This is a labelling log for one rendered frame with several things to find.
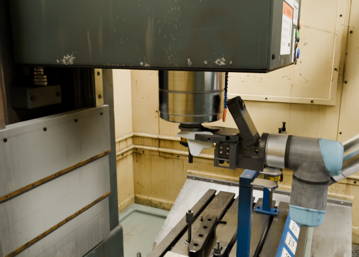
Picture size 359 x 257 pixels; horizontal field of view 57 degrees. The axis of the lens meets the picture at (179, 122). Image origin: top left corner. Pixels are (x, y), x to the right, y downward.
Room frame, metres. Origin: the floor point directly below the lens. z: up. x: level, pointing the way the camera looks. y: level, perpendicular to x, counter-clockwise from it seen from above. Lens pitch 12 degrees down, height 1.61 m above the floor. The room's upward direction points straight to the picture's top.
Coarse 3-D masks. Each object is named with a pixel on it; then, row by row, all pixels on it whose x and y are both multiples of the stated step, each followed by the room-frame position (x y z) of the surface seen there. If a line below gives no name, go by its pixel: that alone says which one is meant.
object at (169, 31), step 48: (48, 0) 0.82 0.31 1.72; (96, 0) 0.76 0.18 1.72; (144, 0) 0.71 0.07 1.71; (192, 0) 0.67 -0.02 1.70; (240, 0) 0.63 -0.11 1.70; (48, 48) 0.83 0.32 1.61; (96, 48) 0.77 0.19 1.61; (144, 48) 0.71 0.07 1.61; (192, 48) 0.67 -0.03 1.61; (240, 48) 0.63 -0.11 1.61
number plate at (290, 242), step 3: (288, 234) 1.10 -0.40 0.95; (288, 237) 1.09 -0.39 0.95; (291, 237) 1.10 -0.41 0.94; (285, 240) 1.06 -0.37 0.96; (288, 240) 1.07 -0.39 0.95; (291, 240) 1.08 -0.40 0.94; (294, 240) 1.10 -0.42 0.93; (285, 243) 1.04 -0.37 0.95; (288, 243) 1.06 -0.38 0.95; (291, 243) 1.07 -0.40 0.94; (294, 243) 1.09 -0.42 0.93; (288, 246) 1.04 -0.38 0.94; (291, 246) 1.05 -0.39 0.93; (294, 246) 1.07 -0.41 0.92; (291, 249) 1.04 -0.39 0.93; (294, 249) 1.06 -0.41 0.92; (294, 252) 1.04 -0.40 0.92
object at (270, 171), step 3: (264, 168) 1.08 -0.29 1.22; (267, 168) 1.08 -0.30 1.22; (270, 168) 1.08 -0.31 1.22; (264, 171) 1.05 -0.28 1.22; (267, 171) 1.05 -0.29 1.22; (270, 171) 1.05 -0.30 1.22; (273, 171) 1.05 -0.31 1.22; (276, 171) 1.05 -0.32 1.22; (279, 171) 1.05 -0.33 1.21; (267, 174) 1.03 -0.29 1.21; (270, 174) 1.03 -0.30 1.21; (273, 174) 1.03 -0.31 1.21; (276, 174) 1.02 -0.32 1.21; (279, 174) 1.03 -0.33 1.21
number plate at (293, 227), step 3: (291, 222) 1.18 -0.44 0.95; (294, 222) 1.21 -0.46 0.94; (291, 225) 1.17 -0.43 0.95; (294, 225) 1.19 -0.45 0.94; (297, 225) 1.20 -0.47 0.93; (291, 228) 1.15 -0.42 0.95; (294, 228) 1.17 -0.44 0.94; (297, 228) 1.19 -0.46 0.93; (294, 231) 1.15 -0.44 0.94; (297, 231) 1.17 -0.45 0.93; (294, 234) 1.14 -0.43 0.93; (297, 234) 1.15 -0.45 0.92; (297, 237) 1.13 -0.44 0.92
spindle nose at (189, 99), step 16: (160, 80) 0.77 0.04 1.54; (176, 80) 0.73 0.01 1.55; (192, 80) 0.72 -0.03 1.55; (208, 80) 0.73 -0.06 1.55; (224, 80) 0.79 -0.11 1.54; (160, 96) 0.77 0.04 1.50; (176, 96) 0.73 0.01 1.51; (192, 96) 0.72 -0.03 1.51; (208, 96) 0.73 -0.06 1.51; (160, 112) 0.78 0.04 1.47; (176, 112) 0.73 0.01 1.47; (192, 112) 0.72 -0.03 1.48; (208, 112) 0.73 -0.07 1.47
